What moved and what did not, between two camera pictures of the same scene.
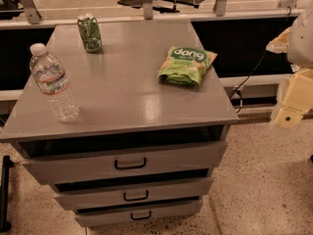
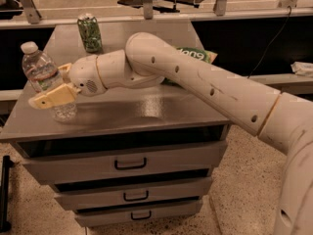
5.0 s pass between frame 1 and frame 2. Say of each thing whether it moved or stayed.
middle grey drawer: stayed
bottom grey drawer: stayed
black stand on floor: stayed
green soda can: stayed
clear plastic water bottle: moved
